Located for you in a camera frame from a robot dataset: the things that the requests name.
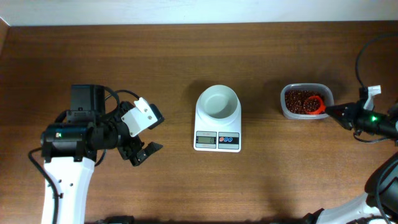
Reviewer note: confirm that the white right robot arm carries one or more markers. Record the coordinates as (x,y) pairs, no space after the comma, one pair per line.
(378,203)

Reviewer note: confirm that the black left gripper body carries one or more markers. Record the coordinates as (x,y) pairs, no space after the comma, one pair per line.
(119,136)

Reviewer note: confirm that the white digital kitchen scale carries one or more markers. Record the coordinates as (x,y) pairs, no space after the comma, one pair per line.
(217,135)

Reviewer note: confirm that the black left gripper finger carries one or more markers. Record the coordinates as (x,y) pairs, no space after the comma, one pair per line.
(138,157)
(158,116)

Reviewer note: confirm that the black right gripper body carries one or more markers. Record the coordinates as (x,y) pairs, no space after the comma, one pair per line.
(349,114)

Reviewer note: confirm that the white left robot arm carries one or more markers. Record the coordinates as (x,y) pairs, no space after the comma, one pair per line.
(67,179)

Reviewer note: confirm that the clear plastic bean container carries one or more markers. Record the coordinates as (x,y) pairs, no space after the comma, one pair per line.
(322,89)

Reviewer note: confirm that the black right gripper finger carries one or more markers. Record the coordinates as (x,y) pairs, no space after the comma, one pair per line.
(339,116)
(337,108)

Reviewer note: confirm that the white metal bowl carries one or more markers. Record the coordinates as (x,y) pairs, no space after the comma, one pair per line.
(218,102)

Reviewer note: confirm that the red adzuki beans in container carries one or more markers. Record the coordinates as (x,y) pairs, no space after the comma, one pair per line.
(294,100)

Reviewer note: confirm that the orange plastic measuring scoop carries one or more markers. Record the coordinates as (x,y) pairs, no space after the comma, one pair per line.
(314,105)

